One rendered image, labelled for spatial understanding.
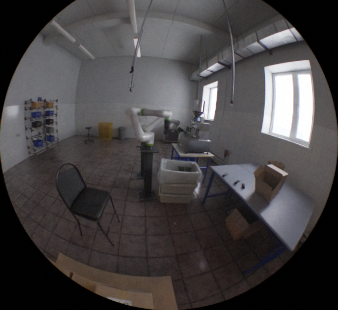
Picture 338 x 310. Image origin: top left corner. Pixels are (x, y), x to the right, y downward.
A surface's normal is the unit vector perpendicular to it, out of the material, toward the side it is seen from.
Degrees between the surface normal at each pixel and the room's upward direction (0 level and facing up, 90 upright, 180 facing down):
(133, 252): 0
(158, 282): 0
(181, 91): 90
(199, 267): 0
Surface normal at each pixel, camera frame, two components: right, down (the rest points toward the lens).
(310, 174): -0.98, -0.06
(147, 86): 0.17, 0.26
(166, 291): 0.11, -0.96
